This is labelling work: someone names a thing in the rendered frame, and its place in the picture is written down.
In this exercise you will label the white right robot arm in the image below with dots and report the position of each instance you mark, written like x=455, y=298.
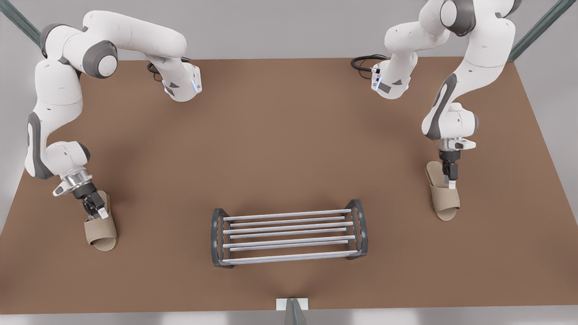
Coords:
x=58, y=90

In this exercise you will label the silver frame post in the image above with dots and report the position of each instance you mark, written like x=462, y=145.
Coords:
x=292, y=310
x=537, y=29
x=20, y=20

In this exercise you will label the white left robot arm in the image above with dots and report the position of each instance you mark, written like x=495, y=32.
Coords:
x=487, y=49

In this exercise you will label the grey metal shoe rack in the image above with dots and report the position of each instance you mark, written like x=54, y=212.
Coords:
x=289, y=232

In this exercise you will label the beige slipper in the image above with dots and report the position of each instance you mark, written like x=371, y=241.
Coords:
x=103, y=230
x=443, y=196

